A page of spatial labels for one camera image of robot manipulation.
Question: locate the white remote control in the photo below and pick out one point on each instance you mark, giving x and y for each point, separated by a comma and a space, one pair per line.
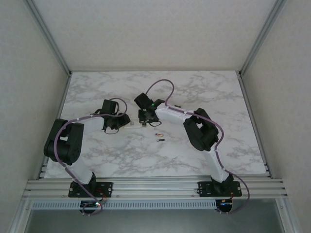
136, 127

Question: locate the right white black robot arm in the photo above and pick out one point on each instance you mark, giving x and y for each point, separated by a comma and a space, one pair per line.
216, 165

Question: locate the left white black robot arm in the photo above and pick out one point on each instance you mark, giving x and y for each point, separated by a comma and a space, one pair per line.
80, 170

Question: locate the small black flat object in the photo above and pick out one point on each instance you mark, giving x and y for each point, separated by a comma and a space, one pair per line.
177, 106

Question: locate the left controller board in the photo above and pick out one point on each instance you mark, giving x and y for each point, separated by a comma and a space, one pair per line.
91, 204

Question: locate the controller board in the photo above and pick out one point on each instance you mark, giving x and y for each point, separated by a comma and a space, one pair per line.
224, 204
91, 204

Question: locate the right controller board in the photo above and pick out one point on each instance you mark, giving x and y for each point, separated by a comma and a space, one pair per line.
224, 204

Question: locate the aluminium side rail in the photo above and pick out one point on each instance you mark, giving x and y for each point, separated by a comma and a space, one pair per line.
253, 121
57, 121

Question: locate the aluminium mounting rail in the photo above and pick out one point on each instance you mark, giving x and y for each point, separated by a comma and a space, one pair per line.
155, 188

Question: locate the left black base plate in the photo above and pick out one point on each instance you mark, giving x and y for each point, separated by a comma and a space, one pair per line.
107, 188

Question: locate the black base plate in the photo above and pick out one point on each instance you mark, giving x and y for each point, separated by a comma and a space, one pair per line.
107, 188
204, 188

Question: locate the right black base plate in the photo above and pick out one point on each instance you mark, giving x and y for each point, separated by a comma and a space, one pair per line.
204, 188

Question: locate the aluminium frame post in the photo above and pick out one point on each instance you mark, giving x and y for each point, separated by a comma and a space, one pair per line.
48, 38
262, 38

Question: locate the aluminium lower frame bar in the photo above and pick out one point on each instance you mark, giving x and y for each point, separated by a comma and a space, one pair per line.
289, 216
20, 216

